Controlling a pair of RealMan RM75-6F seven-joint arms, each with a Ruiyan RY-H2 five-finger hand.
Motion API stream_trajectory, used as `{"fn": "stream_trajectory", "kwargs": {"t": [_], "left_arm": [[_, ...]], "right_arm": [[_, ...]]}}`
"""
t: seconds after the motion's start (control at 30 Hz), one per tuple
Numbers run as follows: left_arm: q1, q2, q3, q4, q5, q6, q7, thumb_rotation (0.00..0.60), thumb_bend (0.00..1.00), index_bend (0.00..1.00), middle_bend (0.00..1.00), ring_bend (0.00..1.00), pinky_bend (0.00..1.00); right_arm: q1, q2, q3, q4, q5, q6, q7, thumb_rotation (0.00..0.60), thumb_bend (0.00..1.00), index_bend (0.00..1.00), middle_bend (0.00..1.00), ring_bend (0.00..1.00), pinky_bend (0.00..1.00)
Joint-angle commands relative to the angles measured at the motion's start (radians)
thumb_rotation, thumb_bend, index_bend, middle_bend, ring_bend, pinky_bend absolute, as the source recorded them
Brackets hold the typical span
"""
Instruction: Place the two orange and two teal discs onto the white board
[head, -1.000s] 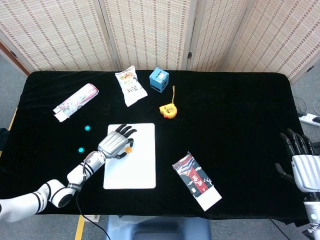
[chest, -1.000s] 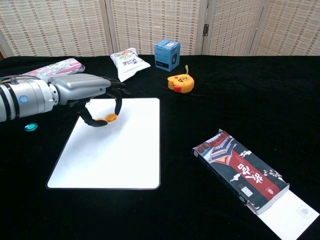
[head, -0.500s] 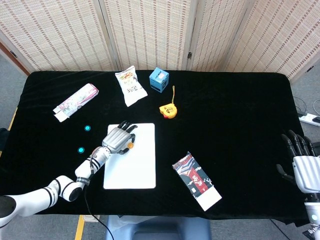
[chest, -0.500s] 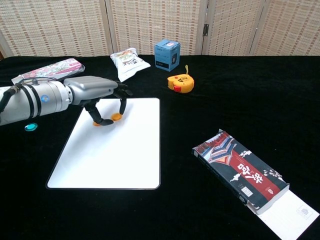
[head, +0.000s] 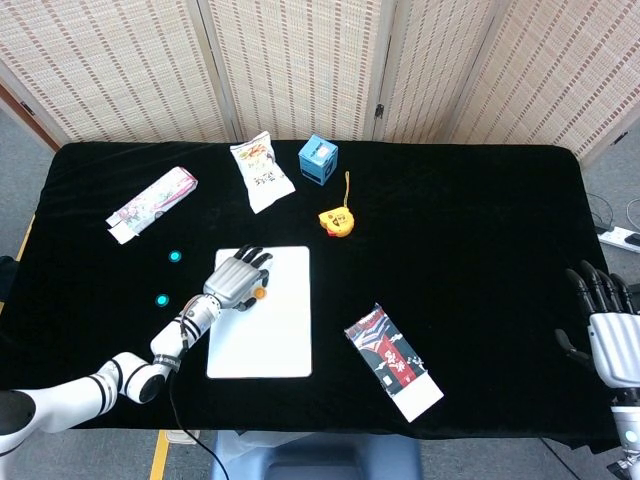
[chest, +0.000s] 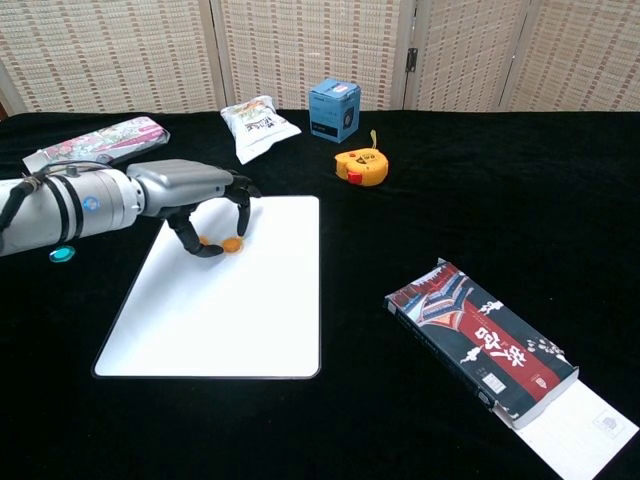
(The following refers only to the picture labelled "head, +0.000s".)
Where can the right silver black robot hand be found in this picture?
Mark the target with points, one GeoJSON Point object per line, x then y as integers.
{"type": "Point", "coordinates": [617, 350]}

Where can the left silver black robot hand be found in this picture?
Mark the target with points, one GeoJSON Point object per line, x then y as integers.
{"type": "Point", "coordinates": [230, 282]}

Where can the orange disc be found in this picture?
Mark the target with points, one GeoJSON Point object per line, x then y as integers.
{"type": "Point", "coordinates": [260, 294]}

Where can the cyan disc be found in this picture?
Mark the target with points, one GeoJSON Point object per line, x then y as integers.
{"type": "Point", "coordinates": [162, 300]}
{"type": "Point", "coordinates": [174, 256]}

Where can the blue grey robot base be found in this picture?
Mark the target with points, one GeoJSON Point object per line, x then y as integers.
{"type": "Point", "coordinates": [320, 460]}

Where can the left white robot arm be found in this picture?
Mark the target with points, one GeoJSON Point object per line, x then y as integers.
{"type": "Point", "coordinates": [75, 395]}

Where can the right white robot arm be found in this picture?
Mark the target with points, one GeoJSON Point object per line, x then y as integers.
{"type": "Point", "coordinates": [627, 435]}

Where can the white magnetic board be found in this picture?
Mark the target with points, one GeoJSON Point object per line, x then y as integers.
{"type": "Point", "coordinates": [270, 345]}

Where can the pink floral long box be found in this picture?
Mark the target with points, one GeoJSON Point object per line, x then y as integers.
{"type": "Point", "coordinates": [155, 200]}

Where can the white snack bag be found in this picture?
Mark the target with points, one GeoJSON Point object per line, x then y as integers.
{"type": "Point", "coordinates": [262, 175]}

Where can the white power strip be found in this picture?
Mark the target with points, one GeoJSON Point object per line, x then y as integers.
{"type": "Point", "coordinates": [620, 236]}

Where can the yellow tape measure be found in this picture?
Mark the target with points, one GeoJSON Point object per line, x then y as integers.
{"type": "Point", "coordinates": [337, 221]}

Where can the blue cube carton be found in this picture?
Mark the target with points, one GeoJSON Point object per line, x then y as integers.
{"type": "Point", "coordinates": [317, 157]}

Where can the white table foot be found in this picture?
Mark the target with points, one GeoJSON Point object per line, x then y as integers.
{"type": "Point", "coordinates": [175, 436]}

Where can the black red printed box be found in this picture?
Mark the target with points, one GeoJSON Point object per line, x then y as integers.
{"type": "Point", "coordinates": [390, 360]}

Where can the black velvet tablecloth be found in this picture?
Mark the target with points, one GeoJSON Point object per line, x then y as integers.
{"type": "Point", "coordinates": [450, 250]}

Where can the black screen hinge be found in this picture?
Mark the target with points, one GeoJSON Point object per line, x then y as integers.
{"type": "Point", "coordinates": [378, 111]}
{"type": "Point", "coordinates": [27, 108]}

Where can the woven folding screen panel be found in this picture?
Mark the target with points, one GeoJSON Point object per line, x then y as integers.
{"type": "Point", "coordinates": [560, 65]}
{"type": "Point", "coordinates": [100, 65]}
{"type": "Point", "coordinates": [300, 65]}
{"type": "Point", "coordinates": [430, 75]}

